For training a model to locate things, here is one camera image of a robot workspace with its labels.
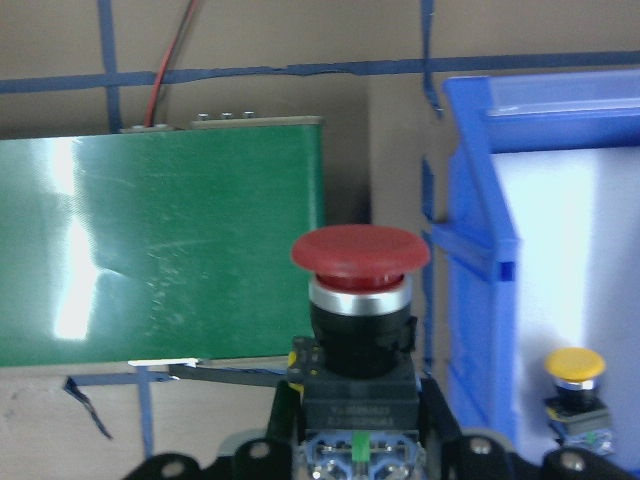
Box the green conveyor belt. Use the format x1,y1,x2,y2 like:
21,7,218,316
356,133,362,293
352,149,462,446
1,116,324,367

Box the yellow mushroom push button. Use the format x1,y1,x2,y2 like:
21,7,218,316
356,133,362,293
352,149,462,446
544,347,614,456

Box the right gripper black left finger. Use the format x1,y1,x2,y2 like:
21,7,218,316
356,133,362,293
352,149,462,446
264,382,304,449

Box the red black wire pair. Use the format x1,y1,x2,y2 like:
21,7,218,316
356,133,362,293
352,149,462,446
143,0,199,129

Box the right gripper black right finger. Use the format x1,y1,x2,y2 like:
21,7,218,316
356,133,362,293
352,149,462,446
418,377,462,447

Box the red mushroom push button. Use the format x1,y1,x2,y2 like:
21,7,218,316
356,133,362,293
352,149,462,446
287,224,430,479

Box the blue plastic bin right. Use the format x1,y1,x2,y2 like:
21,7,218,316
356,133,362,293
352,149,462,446
432,70,639,469

